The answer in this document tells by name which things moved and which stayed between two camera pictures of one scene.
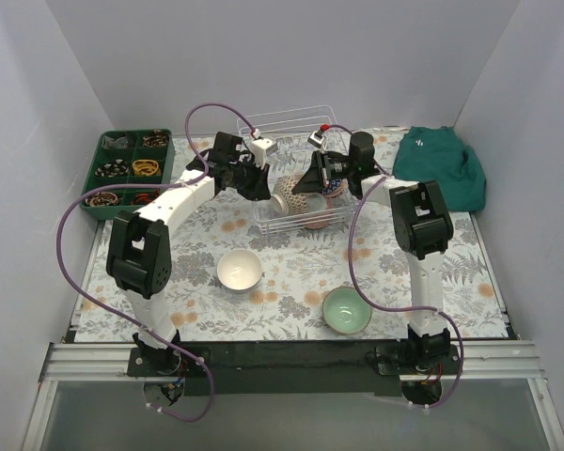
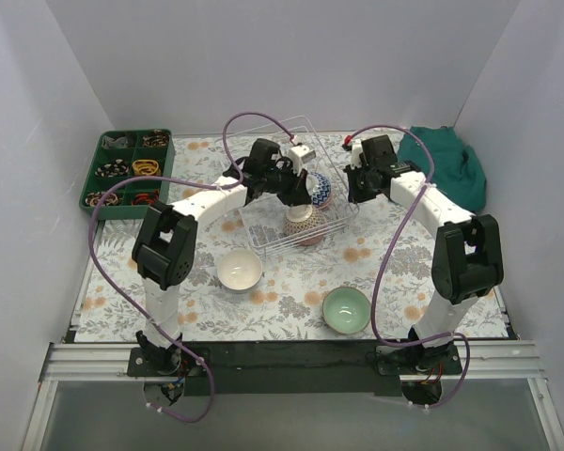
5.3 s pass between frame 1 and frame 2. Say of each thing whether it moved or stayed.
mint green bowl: stayed
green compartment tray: stayed
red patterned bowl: moved
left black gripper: moved
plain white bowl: stayed
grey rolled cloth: stayed
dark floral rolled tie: stayed
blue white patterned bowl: moved
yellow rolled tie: stayed
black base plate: stayed
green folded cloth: stayed
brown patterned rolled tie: stayed
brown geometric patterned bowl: moved
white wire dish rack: moved
